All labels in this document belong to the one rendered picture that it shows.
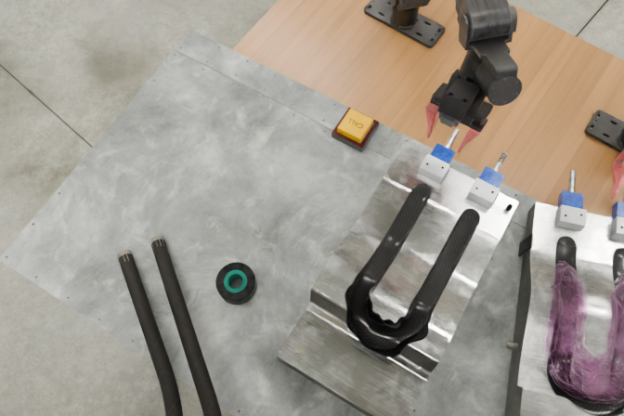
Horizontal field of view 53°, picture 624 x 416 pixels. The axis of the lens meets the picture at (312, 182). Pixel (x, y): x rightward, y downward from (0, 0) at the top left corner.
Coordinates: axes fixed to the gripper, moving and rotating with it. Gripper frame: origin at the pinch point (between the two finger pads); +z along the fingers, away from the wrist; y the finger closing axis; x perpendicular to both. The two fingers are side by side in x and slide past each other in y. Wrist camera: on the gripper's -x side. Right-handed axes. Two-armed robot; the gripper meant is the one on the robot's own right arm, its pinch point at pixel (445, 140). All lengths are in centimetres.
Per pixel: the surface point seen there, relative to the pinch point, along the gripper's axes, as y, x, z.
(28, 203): -128, 14, 108
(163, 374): -24, -47, 42
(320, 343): -2.5, -29.3, 33.7
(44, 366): -85, -21, 128
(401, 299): 6.9, -21.4, 21.1
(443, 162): 0.9, 4.9, 7.5
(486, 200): 11.8, 2.1, 9.2
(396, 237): -0.1, -8.4, 19.7
